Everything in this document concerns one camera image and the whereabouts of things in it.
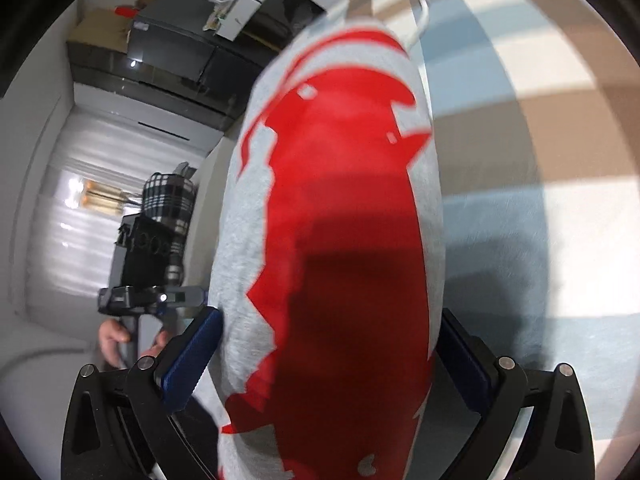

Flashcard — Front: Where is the grey hoodie with red print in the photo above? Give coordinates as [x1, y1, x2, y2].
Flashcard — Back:
[209, 18, 445, 479]

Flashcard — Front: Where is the person's left hand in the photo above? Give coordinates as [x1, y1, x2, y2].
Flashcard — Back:
[98, 318, 171, 368]

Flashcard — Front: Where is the black white plaid blanket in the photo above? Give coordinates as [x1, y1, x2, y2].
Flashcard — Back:
[141, 172, 196, 237]

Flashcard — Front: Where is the brown blue checkered bedsheet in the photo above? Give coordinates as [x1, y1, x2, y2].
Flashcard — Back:
[344, 0, 640, 441]

